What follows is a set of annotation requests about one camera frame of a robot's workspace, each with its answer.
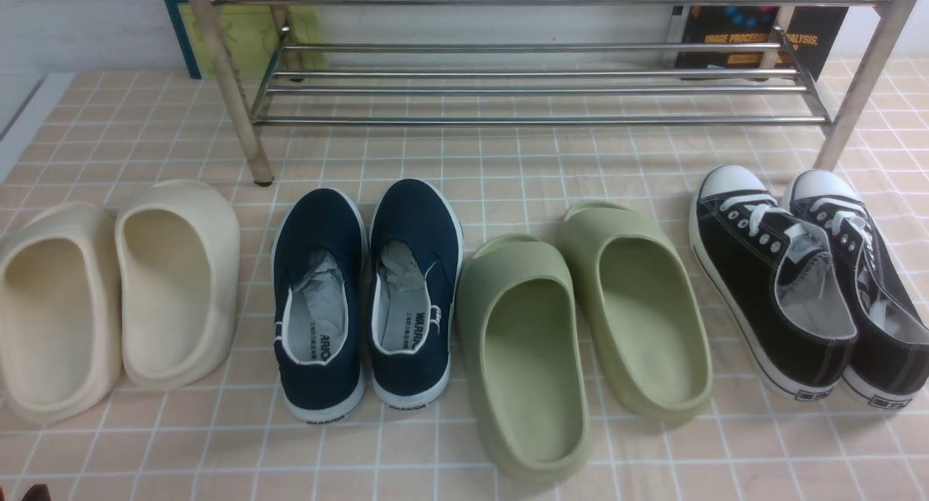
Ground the navy canvas shoe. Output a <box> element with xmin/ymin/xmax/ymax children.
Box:
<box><xmin>369</xmin><ymin>178</ymin><xmax>464</xmax><ymax>411</ymax></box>
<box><xmin>270</xmin><ymin>189</ymin><xmax>367</xmax><ymax>425</ymax></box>

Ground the metal shoe rack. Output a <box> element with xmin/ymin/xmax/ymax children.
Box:
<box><xmin>188</xmin><ymin>0</ymin><xmax>918</xmax><ymax>187</ymax></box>

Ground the left green foam slipper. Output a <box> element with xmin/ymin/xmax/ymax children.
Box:
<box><xmin>454</xmin><ymin>234</ymin><xmax>589</xmax><ymax>484</ymax></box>

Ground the green foam slipper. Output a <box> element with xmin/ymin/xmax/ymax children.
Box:
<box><xmin>454</xmin><ymin>234</ymin><xmax>589</xmax><ymax>484</ymax></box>
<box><xmin>557</xmin><ymin>200</ymin><xmax>713</xmax><ymax>421</ymax></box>

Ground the right green foam slipper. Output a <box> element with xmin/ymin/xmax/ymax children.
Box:
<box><xmin>557</xmin><ymin>200</ymin><xmax>713</xmax><ymax>421</ymax></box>

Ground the right cream foam slipper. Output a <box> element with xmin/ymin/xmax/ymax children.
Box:
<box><xmin>114</xmin><ymin>179</ymin><xmax>241</xmax><ymax>391</ymax></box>

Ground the cream foam slipper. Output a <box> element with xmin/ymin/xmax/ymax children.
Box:
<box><xmin>1</xmin><ymin>201</ymin><xmax>123</xmax><ymax>425</ymax></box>
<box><xmin>114</xmin><ymin>179</ymin><xmax>241</xmax><ymax>391</ymax></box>

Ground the blue green book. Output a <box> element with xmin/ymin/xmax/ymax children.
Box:
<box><xmin>163</xmin><ymin>0</ymin><xmax>323</xmax><ymax>80</ymax></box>

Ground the left black canvas sneaker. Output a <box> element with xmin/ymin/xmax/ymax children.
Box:
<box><xmin>688</xmin><ymin>166</ymin><xmax>857</xmax><ymax>402</ymax></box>

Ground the black canvas sneaker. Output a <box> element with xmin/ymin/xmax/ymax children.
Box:
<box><xmin>688</xmin><ymin>166</ymin><xmax>857</xmax><ymax>402</ymax></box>
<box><xmin>781</xmin><ymin>169</ymin><xmax>928</xmax><ymax>410</ymax></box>

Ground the black orange book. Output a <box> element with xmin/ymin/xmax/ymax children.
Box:
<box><xmin>664</xmin><ymin>6</ymin><xmax>848</xmax><ymax>78</ymax></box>

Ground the left cream foam slipper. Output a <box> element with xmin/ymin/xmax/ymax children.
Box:
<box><xmin>1</xmin><ymin>201</ymin><xmax>123</xmax><ymax>425</ymax></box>

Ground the right black canvas sneaker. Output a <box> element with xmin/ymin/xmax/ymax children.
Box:
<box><xmin>781</xmin><ymin>169</ymin><xmax>928</xmax><ymax>410</ymax></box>

